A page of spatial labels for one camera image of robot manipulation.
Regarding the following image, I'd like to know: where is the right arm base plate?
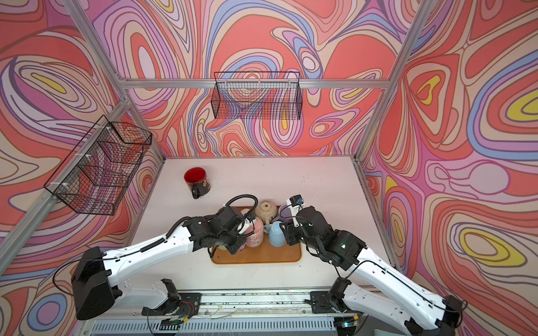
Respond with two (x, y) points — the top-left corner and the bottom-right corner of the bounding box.
(304, 291), (364, 316)

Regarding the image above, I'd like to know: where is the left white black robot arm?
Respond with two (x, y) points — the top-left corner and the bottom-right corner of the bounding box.
(71, 194), (259, 321)

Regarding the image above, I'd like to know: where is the aluminium rail with vents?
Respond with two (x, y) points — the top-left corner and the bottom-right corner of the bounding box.
(77, 287), (398, 335)

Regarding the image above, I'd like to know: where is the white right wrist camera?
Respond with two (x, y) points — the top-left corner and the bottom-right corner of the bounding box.
(287, 195), (304, 217)

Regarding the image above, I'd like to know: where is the beige ceramic teapot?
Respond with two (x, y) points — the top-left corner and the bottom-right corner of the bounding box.
(254, 200), (278, 225)

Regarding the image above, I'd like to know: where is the black wire basket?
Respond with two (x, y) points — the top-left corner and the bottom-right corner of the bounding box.
(43, 116), (153, 216)
(211, 70), (303, 120)

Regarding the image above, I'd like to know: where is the back black wire basket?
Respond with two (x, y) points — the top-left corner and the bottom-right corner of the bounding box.
(211, 70), (303, 120)

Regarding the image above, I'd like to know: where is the pink floral mug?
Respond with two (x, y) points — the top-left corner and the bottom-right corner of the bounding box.
(246, 217), (264, 248)

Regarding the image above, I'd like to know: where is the orange brown serving tray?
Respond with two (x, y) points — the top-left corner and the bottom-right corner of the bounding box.
(210, 205), (303, 265)

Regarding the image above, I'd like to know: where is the black red mug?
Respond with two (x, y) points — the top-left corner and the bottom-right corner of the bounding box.
(184, 167), (211, 200)

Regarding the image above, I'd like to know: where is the left black wire basket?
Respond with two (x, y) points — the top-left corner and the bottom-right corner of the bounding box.
(43, 116), (153, 216)

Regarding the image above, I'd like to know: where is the purple mug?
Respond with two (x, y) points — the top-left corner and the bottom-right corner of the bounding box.
(277, 204), (294, 222)

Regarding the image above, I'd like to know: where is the light blue mug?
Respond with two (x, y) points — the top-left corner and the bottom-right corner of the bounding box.
(264, 221), (287, 248)

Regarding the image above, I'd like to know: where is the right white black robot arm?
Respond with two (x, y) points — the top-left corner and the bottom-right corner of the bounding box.
(280, 204), (464, 335)

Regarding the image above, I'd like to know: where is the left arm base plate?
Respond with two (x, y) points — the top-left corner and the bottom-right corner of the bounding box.
(142, 292), (202, 318)

